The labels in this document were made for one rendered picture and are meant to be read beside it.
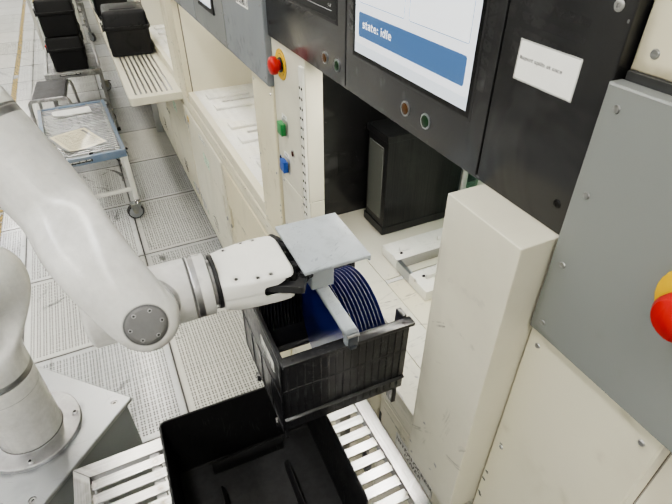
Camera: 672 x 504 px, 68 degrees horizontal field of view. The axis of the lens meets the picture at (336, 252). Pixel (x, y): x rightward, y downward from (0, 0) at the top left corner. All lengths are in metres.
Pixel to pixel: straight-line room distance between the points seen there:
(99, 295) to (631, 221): 0.51
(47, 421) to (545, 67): 1.07
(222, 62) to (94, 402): 1.82
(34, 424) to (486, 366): 0.88
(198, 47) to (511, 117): 2.16
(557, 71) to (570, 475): 0.45
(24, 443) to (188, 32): 1.90
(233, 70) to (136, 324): 2.18
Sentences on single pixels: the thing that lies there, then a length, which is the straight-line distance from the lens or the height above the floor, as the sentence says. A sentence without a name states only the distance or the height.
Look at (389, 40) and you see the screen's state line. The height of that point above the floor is 1.51.
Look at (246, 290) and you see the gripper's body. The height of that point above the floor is 1.26.
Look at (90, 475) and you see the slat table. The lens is 1.16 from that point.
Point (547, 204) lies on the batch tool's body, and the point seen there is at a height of 1.42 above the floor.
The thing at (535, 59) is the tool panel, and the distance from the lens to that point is 0.53.
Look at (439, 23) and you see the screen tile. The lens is 0.64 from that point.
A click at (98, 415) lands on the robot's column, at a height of 0.76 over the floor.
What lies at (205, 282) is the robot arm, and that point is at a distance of 0.65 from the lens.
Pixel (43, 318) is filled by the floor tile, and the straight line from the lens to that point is 2.78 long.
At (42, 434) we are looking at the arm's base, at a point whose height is 0.80.
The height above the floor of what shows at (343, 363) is 1.13.
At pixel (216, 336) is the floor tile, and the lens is 2.38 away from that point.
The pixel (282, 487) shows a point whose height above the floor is 0.77.
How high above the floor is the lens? 1.69
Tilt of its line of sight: 37 degrees down
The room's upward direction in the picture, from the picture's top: straight up
